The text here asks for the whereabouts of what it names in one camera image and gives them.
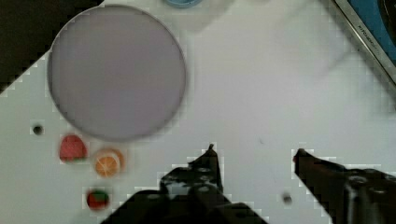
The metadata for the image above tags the red strawberry toy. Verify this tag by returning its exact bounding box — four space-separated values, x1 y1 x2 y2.
59 134 88 162

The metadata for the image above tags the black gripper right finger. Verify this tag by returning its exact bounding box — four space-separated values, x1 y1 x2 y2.
293 148 396 224

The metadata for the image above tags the blue bowl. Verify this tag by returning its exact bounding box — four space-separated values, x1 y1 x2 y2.
163 0 203 8

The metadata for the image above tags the orange slice toy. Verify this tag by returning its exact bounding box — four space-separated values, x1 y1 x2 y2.
93 148 125 178

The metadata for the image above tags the round grey plate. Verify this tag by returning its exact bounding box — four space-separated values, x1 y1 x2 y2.
48 5 187 142

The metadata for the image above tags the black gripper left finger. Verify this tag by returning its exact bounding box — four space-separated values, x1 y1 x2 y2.
101 145 268 224

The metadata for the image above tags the red green tomato toy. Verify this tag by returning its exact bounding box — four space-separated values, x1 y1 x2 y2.
86 189 110 211

